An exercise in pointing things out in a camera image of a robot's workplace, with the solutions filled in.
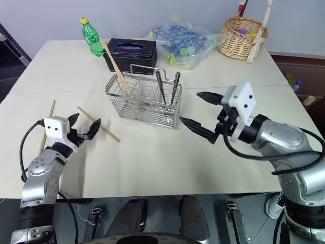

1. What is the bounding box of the black round base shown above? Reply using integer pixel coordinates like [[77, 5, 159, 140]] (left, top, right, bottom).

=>
[[93, 232, 204, 244]]

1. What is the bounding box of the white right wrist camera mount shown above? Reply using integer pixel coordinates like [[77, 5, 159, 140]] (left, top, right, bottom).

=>
[[221, 81, 256, 143]]

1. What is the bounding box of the clear bag of toys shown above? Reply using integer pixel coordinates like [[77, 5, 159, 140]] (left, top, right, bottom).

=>
[[149, 13, 220, 71]]

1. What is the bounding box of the green plastic bottle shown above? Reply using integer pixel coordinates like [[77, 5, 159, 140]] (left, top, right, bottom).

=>
[[80, 16, 106, 58]]

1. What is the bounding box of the black table leg bracket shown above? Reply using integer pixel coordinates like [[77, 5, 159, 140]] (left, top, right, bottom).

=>
[[224, 200, 255, 244], [88, 206, 106, 240]]

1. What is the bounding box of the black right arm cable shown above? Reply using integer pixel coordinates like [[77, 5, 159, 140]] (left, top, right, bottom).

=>
[[222, 124, 325, 176]]

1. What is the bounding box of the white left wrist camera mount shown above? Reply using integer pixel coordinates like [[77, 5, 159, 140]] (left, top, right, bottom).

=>
[[42, 116, 80, 154]]

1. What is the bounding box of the small blue-capped bottle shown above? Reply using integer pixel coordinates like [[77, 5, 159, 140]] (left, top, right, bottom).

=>
[[291, 80, 304, 93]]

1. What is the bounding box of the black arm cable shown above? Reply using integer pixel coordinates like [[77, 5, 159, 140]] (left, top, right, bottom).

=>
[[222, 124, 325, 176], [20, 120, 44, 182]]

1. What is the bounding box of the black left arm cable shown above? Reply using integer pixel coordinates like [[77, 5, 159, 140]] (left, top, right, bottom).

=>
[[20, 120, 44, 182]]

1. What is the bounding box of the black tissue box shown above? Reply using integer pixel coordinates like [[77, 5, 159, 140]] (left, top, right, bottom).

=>
[[103, 38, 158, 76]]

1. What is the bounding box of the thin white cable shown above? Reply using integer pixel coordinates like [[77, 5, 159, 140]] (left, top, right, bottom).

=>
[[77, 203, 96, 226]]

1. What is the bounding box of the wooden chopstick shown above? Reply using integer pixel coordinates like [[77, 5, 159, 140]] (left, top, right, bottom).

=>
[[102, 40, 134, 96], [76, 106, 121, 144], [100, 38, 131, 96], [38, 100, 56, 156]]

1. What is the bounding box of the white shoe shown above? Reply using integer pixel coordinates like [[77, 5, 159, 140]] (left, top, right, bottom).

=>
[[265, 191, 286, 220]]

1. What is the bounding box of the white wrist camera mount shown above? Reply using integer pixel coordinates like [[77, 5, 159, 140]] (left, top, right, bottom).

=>
[[221, 81, 256, 143], [42, 116, 80, 154]]

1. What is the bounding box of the grey metal frame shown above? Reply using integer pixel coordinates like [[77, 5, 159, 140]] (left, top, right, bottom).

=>
[[0, 21, 33, 67]]

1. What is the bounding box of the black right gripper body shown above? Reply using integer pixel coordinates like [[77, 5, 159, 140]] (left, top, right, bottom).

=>
[[214, 105, 241, 138]]

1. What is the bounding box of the woven wicker basket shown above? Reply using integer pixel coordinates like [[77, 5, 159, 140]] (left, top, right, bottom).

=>
[[216, 0, 276, 63]]

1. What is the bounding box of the dark wooden cabinet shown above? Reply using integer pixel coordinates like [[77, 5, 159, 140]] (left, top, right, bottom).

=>
[[268, 51, 325, 123]]

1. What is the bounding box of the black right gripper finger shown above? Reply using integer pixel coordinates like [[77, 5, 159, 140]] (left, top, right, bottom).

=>
[[179, 116, 219, 145], [196, 91, 225, 106]]

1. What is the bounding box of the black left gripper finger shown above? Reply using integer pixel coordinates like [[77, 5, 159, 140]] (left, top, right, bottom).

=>
[[84, 118, 102, 141], [67, 113, 80, 129]]

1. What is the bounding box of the silver wire basket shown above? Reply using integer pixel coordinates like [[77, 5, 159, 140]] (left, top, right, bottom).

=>
[[104, 64, 183, 131]]

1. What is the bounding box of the dark rounded shape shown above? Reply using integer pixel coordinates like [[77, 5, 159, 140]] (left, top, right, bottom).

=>
[[106, 197, 149, 237], [178, 195, 210, 242]]

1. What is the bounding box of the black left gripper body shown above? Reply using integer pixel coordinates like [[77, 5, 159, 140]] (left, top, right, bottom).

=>
[[66, 128, 89, 149]]

